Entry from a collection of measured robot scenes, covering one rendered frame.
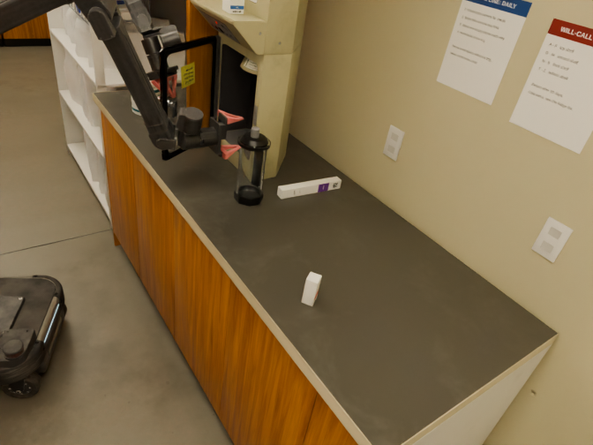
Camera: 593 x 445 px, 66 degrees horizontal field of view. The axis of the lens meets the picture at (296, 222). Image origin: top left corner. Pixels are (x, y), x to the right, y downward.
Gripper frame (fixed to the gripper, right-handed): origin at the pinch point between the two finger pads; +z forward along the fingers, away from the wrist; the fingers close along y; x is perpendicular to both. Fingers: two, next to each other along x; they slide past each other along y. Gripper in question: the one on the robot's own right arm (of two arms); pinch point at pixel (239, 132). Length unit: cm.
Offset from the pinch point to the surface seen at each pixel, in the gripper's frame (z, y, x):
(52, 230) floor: -43, -119, 138
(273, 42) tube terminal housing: 14.9, 25.1, 8.8
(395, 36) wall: 55, 30, -5
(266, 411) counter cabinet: -15, -68, -54
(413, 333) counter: 13, -26, -74
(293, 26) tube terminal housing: 21.9, 30.2, 8.8
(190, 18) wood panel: 3, 24, 46
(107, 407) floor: -49, -120, 6
